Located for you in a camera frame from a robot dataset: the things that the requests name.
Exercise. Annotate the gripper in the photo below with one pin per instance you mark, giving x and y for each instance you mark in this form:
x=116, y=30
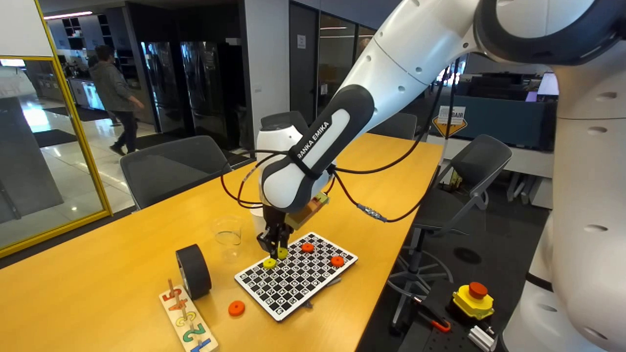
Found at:
x=275, y=220

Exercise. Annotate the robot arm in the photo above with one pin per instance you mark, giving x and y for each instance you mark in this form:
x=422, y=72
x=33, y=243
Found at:
x=406, y=54

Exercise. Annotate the white cup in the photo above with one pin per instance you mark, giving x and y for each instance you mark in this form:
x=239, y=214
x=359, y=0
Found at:
x=257, y=221

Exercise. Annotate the clear plastic cup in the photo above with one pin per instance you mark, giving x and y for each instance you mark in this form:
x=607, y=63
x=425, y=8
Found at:
x=228, y=237

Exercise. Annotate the black white checkered board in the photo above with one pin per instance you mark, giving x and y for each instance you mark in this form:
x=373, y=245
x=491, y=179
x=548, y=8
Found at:
x=293, y=278

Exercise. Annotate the black tape roll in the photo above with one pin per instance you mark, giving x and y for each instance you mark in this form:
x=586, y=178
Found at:
x=194, y=272

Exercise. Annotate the wooden number puzzle board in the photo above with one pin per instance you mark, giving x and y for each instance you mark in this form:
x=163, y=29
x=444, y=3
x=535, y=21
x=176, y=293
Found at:
x=188, y=322

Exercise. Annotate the grey office chair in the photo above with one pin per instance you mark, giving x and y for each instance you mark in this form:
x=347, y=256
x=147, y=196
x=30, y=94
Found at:
x=398, y=126
x=171, y=168
x=469, y=168

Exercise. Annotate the row of black refrigerators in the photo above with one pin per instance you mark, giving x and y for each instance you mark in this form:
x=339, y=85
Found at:
x=195, y=88

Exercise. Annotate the yellow framed glass partition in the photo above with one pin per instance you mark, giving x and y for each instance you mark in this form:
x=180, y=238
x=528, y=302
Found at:
x=95, y=161

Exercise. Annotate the yellow red emergency stop button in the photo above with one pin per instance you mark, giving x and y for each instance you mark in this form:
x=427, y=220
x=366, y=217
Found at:
x=473, y=300

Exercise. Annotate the yellow diamond sign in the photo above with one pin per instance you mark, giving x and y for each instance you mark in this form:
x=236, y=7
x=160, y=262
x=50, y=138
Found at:
x=450, y=122

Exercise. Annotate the person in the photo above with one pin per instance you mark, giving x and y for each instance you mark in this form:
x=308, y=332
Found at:
x=116, y=90

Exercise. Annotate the monitor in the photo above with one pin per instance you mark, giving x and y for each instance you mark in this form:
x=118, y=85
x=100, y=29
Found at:
x=548, y=84

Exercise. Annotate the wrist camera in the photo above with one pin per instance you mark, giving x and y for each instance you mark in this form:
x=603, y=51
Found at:
x=305, y=212

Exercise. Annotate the aluminium bracket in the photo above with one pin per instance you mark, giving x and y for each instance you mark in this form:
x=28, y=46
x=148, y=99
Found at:
x=481, y=338

